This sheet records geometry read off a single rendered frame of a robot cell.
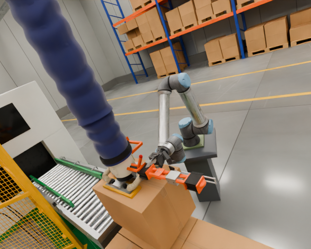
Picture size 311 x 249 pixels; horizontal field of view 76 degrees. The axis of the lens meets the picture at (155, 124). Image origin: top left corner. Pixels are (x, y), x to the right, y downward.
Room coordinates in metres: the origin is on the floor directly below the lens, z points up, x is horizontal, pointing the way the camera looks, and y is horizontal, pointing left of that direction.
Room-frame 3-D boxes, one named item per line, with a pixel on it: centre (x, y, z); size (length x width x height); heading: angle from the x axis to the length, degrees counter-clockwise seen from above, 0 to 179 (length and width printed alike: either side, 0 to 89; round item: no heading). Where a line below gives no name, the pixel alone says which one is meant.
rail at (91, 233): (2.18, 1.60, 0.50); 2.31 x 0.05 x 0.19; 41
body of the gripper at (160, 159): (1.14, 0.06, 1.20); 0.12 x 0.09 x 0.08; 131
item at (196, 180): (0.78, -0.06, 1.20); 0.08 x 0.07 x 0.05; 41
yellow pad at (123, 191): (1.17, 0.40, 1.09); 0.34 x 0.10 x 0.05; 41
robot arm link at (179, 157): (1.26, -0.07, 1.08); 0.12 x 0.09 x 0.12; 53
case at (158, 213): (1.23, 0.31, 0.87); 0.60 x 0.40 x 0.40; 40
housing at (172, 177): (0.89, 0.02, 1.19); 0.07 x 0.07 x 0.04; 41
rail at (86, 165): (2.61, 1.11, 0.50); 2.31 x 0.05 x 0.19; 41
